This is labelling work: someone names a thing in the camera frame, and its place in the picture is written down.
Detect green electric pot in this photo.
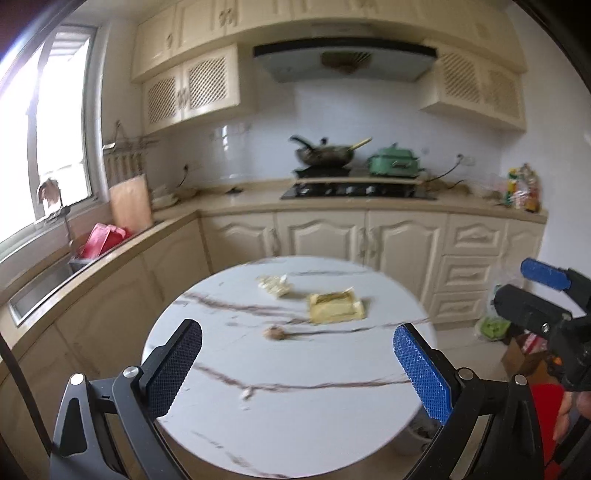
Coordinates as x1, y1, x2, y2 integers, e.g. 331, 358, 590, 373
367, 144, 428, 178

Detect grey trash bin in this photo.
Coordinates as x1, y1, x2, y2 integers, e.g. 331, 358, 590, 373
392, 406, 444, 456

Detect cream base cabinets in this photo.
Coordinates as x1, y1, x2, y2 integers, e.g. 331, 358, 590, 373
0, 193, 548, 416

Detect red fabric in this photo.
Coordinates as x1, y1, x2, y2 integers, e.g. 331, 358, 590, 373
529, 382, 564, 468

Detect cream upper wall cabinets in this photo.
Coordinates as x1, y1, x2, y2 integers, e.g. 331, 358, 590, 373
131, 0, 529, 84

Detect sliding glass window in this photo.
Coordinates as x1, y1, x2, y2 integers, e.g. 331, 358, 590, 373
0, 25, 100, 245

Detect brown cardboard box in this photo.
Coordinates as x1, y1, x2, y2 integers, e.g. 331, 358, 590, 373
501, 337, 550, 384

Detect white bag with green print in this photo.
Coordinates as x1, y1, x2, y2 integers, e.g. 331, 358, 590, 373
475, 272, 511, 343

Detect steel sink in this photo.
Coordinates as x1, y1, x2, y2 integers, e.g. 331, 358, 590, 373
9, 257, 93, 325

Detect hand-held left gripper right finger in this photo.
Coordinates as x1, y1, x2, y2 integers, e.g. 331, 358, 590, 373
392, 323, 546, 480

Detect cream wrapper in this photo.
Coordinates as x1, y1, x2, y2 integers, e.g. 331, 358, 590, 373
256, 274, 294, 299

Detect yellow packet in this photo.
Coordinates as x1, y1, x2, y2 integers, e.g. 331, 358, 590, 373
307, 287, 367, 326

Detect thin black cable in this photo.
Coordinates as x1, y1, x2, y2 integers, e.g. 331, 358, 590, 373
0, 330, 54, 456

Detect stack of white bowls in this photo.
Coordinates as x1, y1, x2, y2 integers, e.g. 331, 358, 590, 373
151, 185, 179, 209

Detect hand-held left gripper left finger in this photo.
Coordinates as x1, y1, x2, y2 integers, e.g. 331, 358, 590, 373
50, 318, 204, 480

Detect black wok with handle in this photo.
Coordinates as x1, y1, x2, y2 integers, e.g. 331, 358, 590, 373
289, 135, 356, 168

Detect wall utensil rack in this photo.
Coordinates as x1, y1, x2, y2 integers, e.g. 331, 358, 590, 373
102, 121, 160, 182

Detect red plastic basin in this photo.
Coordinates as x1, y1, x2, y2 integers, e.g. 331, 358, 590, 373
76, 223, 128, 260

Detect round white marble table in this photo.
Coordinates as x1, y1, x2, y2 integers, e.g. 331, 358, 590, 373
142, 256, 437, 467

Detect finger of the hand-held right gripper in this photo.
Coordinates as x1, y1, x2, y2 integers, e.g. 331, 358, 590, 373
492, 284, 574, 336
520, 257, 591, 303

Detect red bag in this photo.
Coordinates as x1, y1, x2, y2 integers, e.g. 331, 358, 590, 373
519, 332, 548, 354

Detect person's right hand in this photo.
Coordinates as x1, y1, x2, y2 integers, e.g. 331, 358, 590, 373
553, 391, 591, 442

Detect lattice door cabinet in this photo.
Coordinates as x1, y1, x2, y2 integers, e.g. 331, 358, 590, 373
141, 44, 257, 135
419, 46, 528, 133

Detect wooden cutting board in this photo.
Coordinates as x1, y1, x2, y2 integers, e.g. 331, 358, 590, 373
109, 174, 154, 236

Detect black gas stove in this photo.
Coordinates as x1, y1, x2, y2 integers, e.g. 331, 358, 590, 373
280, 183, 437, 201

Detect black induction cooker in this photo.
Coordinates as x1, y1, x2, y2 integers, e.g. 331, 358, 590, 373
293, 166, 352, 179

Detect colourful packages on counter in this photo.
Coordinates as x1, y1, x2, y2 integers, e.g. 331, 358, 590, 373
505, 164, 541, 213

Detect black range hood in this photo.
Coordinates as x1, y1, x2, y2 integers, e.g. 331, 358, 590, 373
253, 39, 438, 84

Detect steel kitchen faucet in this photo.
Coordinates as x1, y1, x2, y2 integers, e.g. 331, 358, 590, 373
44, 203, 77, 246

